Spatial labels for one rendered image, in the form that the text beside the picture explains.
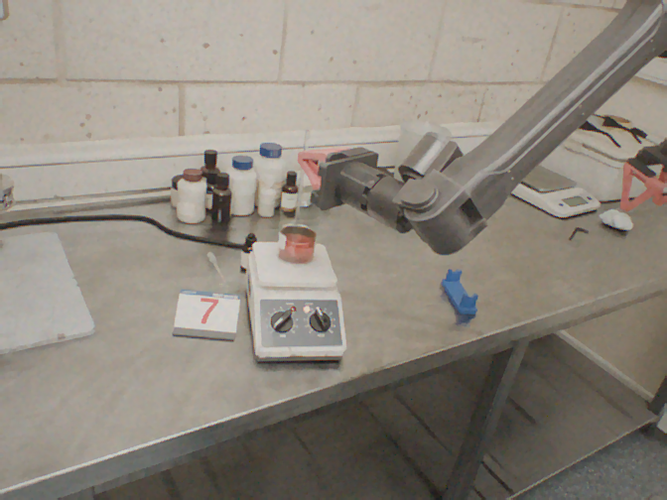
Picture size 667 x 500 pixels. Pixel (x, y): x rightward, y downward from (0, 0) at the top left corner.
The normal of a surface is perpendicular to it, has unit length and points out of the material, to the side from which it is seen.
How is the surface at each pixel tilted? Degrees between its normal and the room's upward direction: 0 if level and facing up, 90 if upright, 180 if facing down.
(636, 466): 0
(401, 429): 0
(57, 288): 0
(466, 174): 44
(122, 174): 90
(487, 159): 34
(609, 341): 90
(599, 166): 94
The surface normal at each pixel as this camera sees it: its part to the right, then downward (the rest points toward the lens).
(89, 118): 0.53, 0.48
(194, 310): 0.14, -0.35
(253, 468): 0.15, -0.86
